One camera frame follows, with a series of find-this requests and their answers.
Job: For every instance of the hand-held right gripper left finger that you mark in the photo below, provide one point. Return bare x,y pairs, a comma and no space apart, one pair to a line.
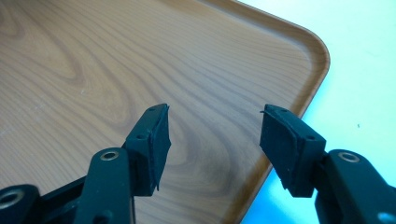
149,149

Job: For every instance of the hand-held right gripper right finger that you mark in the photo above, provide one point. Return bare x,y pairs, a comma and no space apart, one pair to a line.
295,155

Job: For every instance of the wooden tray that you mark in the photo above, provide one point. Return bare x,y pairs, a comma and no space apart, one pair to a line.
130,62

